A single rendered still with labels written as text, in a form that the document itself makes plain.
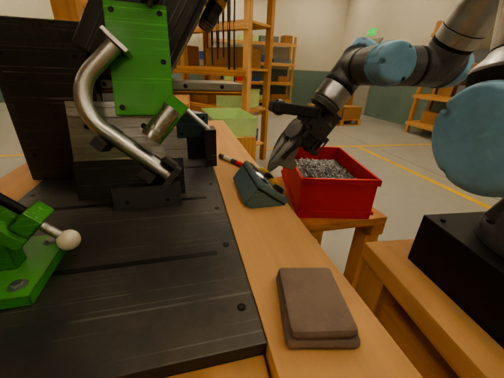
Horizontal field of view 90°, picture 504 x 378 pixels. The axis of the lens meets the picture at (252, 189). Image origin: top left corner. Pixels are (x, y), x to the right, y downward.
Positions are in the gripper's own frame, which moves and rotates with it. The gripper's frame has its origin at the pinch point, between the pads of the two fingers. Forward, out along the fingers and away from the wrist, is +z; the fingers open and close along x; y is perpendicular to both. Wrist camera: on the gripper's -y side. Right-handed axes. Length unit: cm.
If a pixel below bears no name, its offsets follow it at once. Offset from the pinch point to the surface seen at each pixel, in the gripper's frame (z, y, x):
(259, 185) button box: 3.1, -5.3, -12.7
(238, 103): -12, 45, 260
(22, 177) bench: 42, -48, 18
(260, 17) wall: -284, 94, 888
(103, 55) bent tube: 0.3, -40.8, -0.9
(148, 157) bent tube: 11.7, -25.6, -5.7
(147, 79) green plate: -0.3, -33.0, 1.6
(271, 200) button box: 4.5, -0.9, -12.8
